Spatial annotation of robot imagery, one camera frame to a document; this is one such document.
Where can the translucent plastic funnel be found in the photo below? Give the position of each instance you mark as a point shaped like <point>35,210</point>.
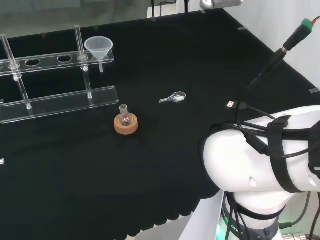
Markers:
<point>99,47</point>

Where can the glass weighing funnel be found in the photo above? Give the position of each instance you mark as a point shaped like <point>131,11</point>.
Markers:
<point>177,98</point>

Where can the clear acrylic funnel stand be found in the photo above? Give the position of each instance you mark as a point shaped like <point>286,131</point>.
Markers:
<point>60,101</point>

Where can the small round-bottom glass flask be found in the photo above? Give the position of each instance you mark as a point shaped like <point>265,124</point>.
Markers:
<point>124,119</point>

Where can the black bench cloth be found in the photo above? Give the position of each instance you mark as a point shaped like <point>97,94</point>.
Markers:
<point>75,175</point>

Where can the silver metal fixture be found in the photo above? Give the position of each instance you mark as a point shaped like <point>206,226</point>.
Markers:
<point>220,3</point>

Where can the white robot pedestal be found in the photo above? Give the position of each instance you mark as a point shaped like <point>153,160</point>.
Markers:
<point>202,225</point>

